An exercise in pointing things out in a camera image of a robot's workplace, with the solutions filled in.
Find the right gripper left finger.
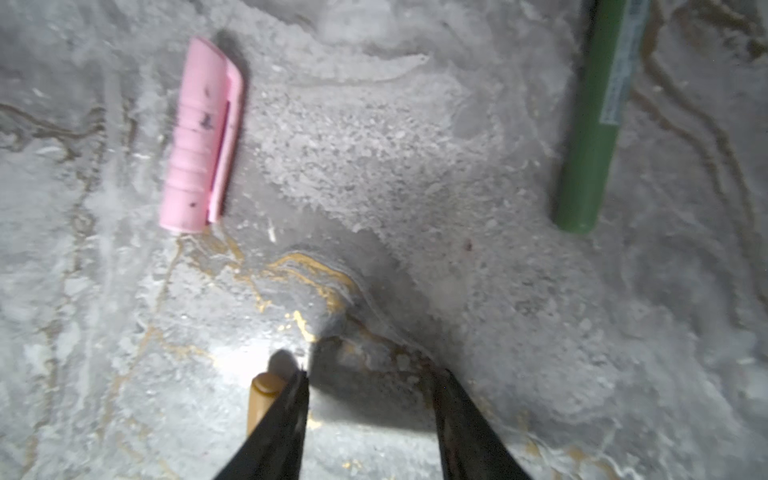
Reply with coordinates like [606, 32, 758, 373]
[216, 370, 309, 479]

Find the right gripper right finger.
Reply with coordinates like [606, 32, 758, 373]
[433, 368, 531, 480]

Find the green pen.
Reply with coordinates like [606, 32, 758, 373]
[554, 0, 650, 234]

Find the pink pen cap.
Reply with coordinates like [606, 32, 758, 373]
[159, 36, 245, 234]

